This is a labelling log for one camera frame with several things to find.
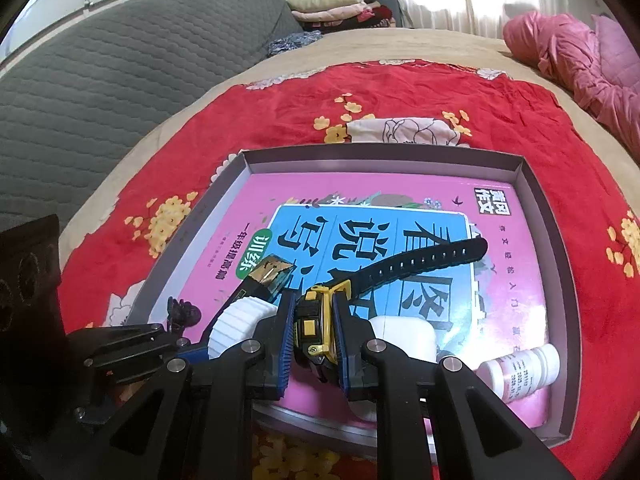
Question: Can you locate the small white pill bottle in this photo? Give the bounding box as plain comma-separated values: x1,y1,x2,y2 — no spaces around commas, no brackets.
475,344,561,404

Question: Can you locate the folded clothes pile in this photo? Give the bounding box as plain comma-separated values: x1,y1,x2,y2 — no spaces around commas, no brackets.
286,0,404,34

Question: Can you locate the grey quilted headboard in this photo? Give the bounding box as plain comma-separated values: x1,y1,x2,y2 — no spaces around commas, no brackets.
1,0,298,229

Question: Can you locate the grey cardboard box tray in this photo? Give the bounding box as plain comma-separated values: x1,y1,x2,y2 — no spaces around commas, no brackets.
127,143,582,450

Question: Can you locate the red floral blanket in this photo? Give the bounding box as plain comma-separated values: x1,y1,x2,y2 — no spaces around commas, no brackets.
58,61,639,479

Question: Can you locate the pink Chinese workbook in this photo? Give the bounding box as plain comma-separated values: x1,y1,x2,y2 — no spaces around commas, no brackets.
179,172,548,424

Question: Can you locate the beige bed sheet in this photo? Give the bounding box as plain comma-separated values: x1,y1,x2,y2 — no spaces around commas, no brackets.
58,28,639,264

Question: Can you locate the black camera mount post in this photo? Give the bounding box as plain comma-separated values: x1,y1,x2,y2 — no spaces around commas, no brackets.
1,214,66,414

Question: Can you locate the white earbuds case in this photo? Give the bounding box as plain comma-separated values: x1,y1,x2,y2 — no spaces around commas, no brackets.
369,315,437,363

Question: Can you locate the blue patterned cloth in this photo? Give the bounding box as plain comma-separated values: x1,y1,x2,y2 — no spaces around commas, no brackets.
267,30,322,58

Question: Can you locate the black hair claw clip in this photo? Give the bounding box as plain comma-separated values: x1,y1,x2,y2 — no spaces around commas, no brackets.
166,297,202,336

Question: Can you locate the pink quilted duvet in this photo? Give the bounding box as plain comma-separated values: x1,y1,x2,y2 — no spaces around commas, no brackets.
502,11,639,159

